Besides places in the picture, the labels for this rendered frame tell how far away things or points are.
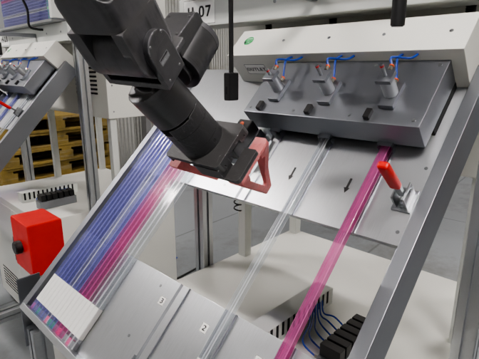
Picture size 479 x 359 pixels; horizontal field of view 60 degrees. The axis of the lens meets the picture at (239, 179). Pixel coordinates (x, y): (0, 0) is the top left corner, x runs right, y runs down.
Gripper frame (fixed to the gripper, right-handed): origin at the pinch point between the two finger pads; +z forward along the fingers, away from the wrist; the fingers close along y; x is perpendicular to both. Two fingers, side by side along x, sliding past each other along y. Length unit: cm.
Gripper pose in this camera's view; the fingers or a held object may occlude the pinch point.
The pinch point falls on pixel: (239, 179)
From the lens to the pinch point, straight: 58.1
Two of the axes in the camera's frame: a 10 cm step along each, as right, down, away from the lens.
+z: 5.0, 5.4, 6.8
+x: -4.9, 8.2, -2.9
